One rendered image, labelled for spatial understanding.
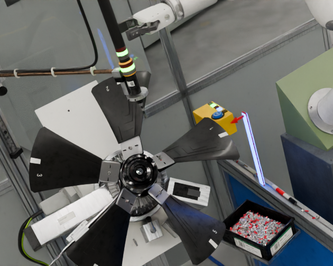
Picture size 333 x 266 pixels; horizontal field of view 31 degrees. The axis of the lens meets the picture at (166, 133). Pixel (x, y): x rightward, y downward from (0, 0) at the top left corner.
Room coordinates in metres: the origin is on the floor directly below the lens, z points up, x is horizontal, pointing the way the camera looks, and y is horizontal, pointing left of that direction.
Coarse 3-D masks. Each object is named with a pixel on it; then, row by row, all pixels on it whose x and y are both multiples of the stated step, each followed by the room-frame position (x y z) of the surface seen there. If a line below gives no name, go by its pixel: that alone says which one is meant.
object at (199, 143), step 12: (204, 120) 1.83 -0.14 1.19; (192, 132) 1.79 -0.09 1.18; (204, 132) 1.77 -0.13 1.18; (216, 132) 1.76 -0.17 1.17; (180, 144) 1.74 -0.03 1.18; (192, 144) 1.72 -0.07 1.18; (204, 144) 1.71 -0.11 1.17; (216, 144) 1.70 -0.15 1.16; (228, 144) 1.70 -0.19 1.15; (180, 156) 1.66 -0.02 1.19; (192, 156) 1.66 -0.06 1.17; (204, 156) 1.65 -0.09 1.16; (216, 156) 1.65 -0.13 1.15; (228, 156) 1.65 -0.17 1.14
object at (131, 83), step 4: (128, 76) 1.66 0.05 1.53; (132, 76) 1.66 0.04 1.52; (136, 76) 1.68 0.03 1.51; (128, 80) 1.67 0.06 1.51; (132, 80) 1.66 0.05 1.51; (136, 80) 1.67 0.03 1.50; (128, 84) 1.67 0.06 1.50; (132, 84) 1.66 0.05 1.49; (136, 84) 1.67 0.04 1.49; (132, 88) 1.66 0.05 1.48; (136, 88) 1.67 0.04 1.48; (140, 88) 1.68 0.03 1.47; (132, 92) 1.67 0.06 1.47; (136, 92) 1.66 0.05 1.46; (140, 92) 1.67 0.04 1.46; (140, 100) 1.67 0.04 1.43
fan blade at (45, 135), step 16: (48, 144) 1.68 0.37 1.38; (64, 144) 1.68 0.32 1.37; (48, 160) 1.67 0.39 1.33; (64, 160) 1.66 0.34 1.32; (80, 160) 1.66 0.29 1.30; (96, 160) 1.65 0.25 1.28; (32, 176) 1.67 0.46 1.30; (48, 176) 1.67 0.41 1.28; (64, 176) 1.66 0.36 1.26; (80, 176) 1.66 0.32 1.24; (96, 176) 1.66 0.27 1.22
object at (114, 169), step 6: (102, 162) 1.65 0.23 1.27; (108, 162) 1.65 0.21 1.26; (114, 162) 1.65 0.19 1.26; (102, 168) 1.66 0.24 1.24; (108, 168) 1.66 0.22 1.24; (114, 168) 1.65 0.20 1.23; (102, 174) 1.66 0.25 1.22; (114, 174) 1.66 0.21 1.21; (102, 180) 1.66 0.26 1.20; (108, 180) 1.66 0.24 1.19; (114, 180) 1.66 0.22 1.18
